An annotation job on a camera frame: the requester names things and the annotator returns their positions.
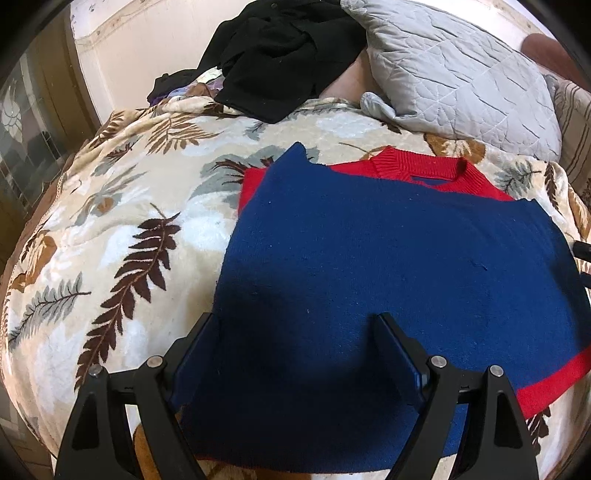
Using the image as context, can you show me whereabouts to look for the grey quilted pillow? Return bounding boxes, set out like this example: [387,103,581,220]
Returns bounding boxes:
[341,0,564,162]

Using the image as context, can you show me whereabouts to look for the patterned glass door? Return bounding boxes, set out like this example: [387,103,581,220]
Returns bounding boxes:
[0,46,100,232]

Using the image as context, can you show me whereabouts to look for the purple and white cloth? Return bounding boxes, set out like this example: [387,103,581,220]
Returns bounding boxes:
[164,68,228,100]

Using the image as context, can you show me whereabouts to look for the black garment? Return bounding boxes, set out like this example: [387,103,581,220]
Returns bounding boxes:
[198,0,368,124]

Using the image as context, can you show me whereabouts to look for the brown velvet cushion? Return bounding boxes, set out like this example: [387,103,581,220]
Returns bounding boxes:
[522,32,573,81]

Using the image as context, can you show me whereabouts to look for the striped beige sofa cushion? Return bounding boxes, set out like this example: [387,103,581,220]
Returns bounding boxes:
[551,76,591,185]

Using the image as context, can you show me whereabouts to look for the small dark cloth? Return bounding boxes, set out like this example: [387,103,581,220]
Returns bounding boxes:
[147,69,218,106]

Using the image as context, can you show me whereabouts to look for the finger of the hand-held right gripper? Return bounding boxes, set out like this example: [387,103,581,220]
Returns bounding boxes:
[573,239,591,278]

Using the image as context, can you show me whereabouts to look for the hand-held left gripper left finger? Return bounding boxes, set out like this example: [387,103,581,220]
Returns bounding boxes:
[54,313,223,480]

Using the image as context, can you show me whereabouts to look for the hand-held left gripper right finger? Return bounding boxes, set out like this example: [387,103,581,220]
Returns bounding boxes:
[373,313,542,480]

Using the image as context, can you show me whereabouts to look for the leaf print blanket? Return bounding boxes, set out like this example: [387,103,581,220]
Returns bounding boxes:
[0,95,591,480]

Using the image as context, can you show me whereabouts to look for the red and blue sweater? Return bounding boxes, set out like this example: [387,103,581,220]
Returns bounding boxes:
[185,142,591,474]

